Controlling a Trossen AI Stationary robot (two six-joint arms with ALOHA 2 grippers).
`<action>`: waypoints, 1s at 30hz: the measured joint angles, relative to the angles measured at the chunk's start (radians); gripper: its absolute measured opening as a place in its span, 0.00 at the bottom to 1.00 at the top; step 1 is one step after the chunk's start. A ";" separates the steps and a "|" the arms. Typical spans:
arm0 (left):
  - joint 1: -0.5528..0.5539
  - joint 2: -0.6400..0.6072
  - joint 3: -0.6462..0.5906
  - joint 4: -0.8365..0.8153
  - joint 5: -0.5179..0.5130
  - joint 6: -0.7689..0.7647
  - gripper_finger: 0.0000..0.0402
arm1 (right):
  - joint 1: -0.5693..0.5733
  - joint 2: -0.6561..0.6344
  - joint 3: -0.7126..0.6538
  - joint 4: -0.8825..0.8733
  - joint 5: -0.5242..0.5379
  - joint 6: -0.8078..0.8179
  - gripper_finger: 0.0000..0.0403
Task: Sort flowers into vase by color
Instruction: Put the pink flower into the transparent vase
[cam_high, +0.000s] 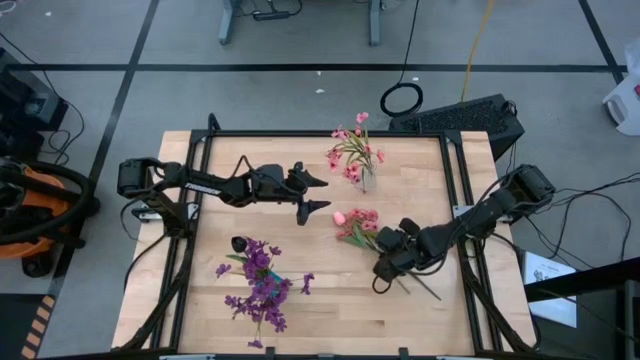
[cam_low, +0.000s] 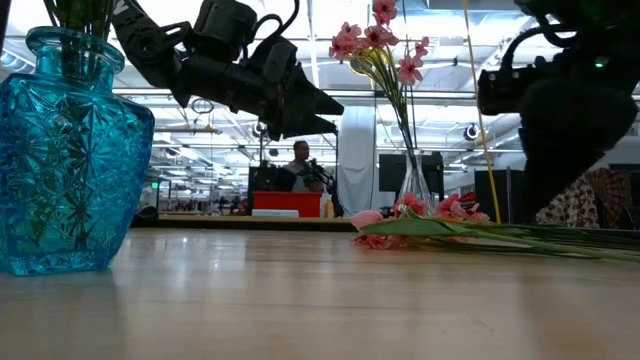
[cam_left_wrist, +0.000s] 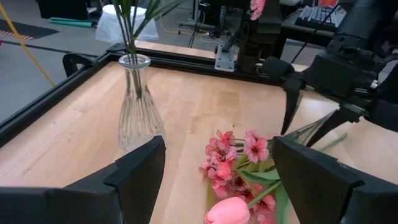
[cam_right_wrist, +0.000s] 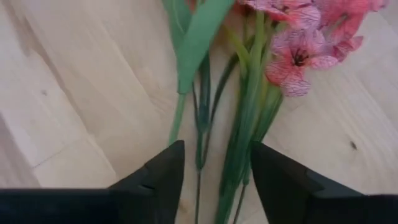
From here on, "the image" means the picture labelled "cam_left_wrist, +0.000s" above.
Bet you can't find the pink artificial flower bunch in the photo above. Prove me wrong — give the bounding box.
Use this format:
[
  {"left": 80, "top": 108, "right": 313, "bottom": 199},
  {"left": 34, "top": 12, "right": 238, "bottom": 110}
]
[
  {"left": 198, "top": 110, "right": 349, "bottom": 224},
  {"left": 111, "top": 0, "right": 267, "bottom": 99}
]

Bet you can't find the pink artificial tulip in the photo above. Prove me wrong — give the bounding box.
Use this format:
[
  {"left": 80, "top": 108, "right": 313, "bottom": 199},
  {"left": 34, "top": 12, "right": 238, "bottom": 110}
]
[{"left": 204, "top": 167, "right": 292, "bottom": 224}]

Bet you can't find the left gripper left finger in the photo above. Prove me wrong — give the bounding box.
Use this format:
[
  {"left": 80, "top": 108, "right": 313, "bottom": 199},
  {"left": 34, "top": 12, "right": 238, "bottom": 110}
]
[{"left": 0, "top": 136, "right": 166, "bottom": 224}]

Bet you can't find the clear ribbed glass vase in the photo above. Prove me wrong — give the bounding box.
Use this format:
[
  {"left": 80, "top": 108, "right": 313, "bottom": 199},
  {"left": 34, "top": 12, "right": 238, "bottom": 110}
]
[{"left": 118, "top": 54, "right": 167, "bottom": 154}]

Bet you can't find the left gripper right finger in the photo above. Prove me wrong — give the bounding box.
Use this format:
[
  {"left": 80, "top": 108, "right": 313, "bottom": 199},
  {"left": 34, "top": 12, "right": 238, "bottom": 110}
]
[{"left": 272, "top": 136, "right": 398, "bottom": 224}]

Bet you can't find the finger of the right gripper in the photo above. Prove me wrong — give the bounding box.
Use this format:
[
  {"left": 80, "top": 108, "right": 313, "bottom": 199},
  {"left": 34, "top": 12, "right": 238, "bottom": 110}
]
[
  {"left": 306, "top": 104, "right": 369, "bottom": 149},
  {"left": 280, "top": 77, "right": 304, "bottom": 136}
]

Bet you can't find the black keyboard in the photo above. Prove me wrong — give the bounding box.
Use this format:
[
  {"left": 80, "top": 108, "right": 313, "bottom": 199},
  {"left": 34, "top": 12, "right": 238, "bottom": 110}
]
[{"left": 294, "top": 4, "right": 348, "bottom": 32}]

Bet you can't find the yellow hanging cable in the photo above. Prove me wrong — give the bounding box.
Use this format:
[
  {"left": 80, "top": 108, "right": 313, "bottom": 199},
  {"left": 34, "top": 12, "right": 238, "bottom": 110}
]
[{"left": 0, "top": 1, "right": 56, "bottom": 88}]

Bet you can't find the black desk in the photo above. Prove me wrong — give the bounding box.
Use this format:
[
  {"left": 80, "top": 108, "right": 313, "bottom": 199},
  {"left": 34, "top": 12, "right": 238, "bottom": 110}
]
[{"left": 279, "top": 7, "right": 349, "bottom": 60}]

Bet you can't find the white bagged bin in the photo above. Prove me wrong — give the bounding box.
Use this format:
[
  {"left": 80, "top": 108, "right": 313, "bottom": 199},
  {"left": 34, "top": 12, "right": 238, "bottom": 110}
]
[{"left": 95, "top": 4, "right": 160, "bottom": 44}]

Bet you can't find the black metal table frame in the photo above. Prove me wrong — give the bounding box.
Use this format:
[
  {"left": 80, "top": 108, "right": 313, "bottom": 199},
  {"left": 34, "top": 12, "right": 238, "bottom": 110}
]
[{"left": 0, "top": 42, "right": 312, "bottom": 149}]

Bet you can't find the teal rolled mat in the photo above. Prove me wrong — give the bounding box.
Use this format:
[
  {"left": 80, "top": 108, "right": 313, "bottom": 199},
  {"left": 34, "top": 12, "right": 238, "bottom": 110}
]
[{"left": 48, "top": 17, "right": 98, "bottom": 29}]

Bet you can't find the black red-striped floor mat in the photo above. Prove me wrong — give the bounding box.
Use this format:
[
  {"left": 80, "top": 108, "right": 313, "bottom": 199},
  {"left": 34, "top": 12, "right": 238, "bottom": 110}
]
[{"left": 0, "top": 18, "right": 60, "bottom": 41}]

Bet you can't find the black floor box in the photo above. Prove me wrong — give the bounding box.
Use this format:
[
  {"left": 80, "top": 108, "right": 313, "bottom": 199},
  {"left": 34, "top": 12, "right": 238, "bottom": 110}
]
[{"left": 35, "top": 0, "right": 90, "bottom": 20}]

